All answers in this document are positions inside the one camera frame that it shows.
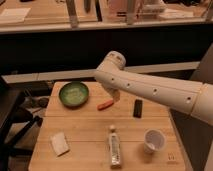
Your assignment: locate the green ceramic bowl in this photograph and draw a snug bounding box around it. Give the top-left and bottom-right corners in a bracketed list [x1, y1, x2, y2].
[59, 81, 89, 107]

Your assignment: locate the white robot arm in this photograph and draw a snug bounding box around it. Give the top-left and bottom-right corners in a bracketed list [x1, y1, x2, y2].
[94, 51, 213, 126]

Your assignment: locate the orange carrot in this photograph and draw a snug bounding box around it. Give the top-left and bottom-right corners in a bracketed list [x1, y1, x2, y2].
[97, 100, 114, 111]

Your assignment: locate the black rectangular block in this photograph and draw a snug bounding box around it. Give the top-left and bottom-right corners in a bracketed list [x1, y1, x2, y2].
[133, 99, 142, 118]

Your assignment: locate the clear plastic bottle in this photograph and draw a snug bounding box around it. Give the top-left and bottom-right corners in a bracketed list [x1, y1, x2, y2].
[108, 125, 122, 169]

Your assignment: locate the white sponge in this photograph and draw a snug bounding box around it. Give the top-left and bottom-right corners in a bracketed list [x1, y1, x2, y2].
[50, 132, 69, 156]

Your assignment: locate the black chair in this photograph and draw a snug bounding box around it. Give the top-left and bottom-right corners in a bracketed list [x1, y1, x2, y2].
[0, 76, 43, 171]

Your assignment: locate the white paper sheet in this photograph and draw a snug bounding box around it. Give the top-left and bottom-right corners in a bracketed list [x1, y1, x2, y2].
[0, 8, 30, 24]

